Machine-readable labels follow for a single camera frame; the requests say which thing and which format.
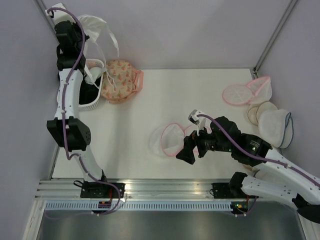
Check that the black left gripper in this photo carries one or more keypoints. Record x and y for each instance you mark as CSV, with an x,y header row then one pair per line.
x,y
75,26

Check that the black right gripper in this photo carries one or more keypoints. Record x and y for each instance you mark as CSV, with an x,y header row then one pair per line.
x,y
190,142

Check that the white bra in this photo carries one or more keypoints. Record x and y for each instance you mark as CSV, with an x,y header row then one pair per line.
x,y
93,74
92,26

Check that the pink rimmed mesh laundry bag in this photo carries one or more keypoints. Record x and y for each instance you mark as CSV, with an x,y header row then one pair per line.
x,y
168,139

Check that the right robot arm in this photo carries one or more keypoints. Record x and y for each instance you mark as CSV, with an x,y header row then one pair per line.
x,y
300,190

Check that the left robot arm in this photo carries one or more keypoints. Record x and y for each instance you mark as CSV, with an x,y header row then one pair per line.
x,y
66,128

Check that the white plastic laundry basket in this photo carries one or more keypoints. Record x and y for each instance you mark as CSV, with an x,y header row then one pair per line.
x,y
91,62

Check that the white bra in basket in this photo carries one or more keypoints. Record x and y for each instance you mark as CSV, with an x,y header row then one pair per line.
x,y
93,74

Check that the floral peach bra case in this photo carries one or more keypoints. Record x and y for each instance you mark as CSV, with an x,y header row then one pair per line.
x,y
121,81

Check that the beige bra cup upper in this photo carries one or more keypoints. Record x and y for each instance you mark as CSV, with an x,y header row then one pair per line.
x,y
255,110

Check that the pink mesh laundry bag flat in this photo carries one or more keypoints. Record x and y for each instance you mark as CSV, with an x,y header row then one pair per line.
x,y
237,95

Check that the pink mesh laundry bag open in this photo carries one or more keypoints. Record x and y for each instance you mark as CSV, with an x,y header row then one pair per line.
x,y
261,90

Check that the black bras in basket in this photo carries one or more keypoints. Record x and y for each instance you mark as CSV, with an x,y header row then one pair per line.
x,y
88,93

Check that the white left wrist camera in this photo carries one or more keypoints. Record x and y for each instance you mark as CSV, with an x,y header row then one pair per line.
x,y
57,13

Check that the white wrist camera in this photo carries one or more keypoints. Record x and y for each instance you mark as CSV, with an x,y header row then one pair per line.
x,y
196,118
57,13

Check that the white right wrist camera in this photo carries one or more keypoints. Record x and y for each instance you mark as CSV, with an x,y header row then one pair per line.
x,y
196,118

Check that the left aluminium corner post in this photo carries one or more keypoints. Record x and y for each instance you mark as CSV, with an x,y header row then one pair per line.
x,y
41,5

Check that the aluminium corner post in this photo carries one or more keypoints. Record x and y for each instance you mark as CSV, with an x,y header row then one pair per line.
x,y
273,38
41,5

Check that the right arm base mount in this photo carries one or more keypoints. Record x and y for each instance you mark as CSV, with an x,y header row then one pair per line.
x,y
225,191

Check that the aluminium front rail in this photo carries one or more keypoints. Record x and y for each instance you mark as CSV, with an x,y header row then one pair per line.
x,y
135,189

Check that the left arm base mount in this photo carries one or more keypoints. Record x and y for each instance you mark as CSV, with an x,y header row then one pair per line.
x,y
96,190

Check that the white slotted cable duct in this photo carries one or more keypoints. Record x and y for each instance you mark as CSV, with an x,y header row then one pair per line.
x,y
220,206

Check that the right aluminium corner post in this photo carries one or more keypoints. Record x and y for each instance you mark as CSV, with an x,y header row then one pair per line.
x,y
273,38

